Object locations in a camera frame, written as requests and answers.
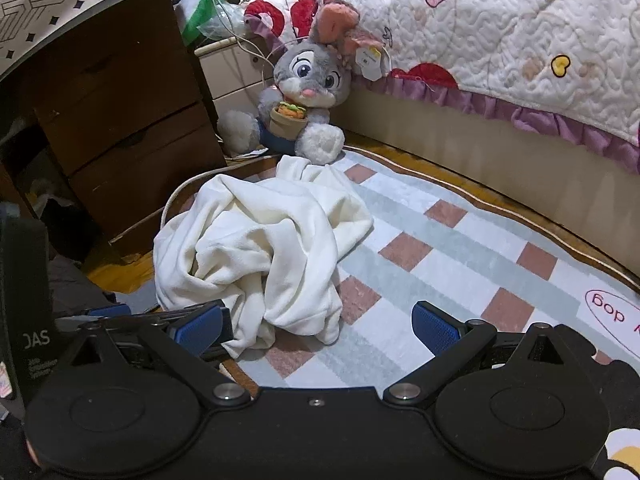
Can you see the brown wooden drawer cabinet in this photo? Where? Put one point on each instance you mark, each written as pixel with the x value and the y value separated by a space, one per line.
pixel 125 135

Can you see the beige bed frame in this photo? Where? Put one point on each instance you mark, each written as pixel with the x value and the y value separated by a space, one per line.
pixel 500 160

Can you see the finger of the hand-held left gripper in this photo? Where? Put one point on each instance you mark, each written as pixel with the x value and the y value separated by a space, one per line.
pixel 109 310
pixel 155 316

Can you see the green white plastic bag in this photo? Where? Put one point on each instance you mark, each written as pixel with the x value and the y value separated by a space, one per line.
pixel 200 5

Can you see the white fleece jacket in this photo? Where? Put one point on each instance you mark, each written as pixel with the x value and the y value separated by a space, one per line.
pixel 280 240

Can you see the quilted printed blanket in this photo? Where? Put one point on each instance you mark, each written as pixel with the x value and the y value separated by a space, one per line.
pixel 500 25

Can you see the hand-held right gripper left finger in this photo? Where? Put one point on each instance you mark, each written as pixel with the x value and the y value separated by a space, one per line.
pixel 197 329

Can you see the dark printed cloth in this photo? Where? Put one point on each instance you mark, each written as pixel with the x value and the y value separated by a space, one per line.
pixel 620 385

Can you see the checkered rug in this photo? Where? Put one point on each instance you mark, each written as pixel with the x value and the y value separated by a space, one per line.
pixel 450 260

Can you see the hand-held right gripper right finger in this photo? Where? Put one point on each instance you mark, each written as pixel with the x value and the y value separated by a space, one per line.
pixel 435 329

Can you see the grey plush rabbit toy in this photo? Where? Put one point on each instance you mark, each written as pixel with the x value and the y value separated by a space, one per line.
pixel 310 70

